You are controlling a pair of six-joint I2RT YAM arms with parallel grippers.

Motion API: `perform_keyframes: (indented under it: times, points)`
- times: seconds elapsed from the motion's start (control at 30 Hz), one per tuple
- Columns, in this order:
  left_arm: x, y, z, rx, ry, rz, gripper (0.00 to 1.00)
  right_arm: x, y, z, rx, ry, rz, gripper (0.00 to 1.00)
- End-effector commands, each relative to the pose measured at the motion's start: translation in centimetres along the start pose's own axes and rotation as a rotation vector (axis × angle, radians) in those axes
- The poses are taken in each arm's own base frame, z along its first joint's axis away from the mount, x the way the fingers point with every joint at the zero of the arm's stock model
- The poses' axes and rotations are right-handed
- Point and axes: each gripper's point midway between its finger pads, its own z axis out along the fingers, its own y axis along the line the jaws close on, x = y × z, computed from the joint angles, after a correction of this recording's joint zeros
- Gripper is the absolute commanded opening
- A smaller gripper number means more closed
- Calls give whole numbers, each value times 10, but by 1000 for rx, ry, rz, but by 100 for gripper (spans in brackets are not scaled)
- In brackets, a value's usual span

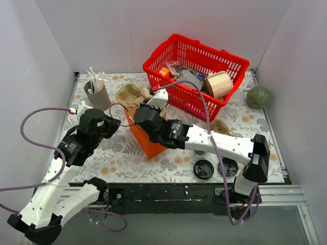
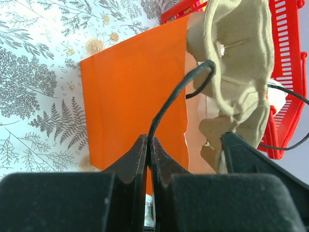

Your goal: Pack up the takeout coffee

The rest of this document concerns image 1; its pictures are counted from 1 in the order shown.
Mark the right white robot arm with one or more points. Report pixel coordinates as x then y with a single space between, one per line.
252 153

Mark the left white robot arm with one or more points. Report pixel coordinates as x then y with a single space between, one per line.
43 218

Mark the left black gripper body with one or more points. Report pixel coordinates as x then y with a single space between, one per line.
110 125

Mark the beige tape roll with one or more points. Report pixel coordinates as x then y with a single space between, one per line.
218 84

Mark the red plastic shopping basket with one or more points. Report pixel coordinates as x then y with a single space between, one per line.
178 53

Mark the green round melon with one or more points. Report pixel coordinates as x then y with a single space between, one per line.
259 97

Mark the black coffee lid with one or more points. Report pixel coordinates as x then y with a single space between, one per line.
230 166
203 169

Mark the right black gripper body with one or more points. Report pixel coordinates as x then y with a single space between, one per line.
144 107

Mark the brown cardboard cup carrier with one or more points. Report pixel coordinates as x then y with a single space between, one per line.
219 126

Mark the orange paper gift bag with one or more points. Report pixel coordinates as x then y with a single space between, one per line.
150 149

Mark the floral patterned table mat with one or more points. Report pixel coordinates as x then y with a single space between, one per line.
121 159

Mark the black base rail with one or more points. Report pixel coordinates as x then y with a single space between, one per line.
164 198

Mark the grey crumpled bag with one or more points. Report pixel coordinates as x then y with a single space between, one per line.
186 75

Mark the grey cup with straws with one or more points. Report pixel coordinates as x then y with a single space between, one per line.
96 91

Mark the orange snack packet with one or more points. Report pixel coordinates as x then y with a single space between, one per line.
165 72

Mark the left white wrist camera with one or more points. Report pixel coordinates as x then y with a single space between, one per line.
81 108

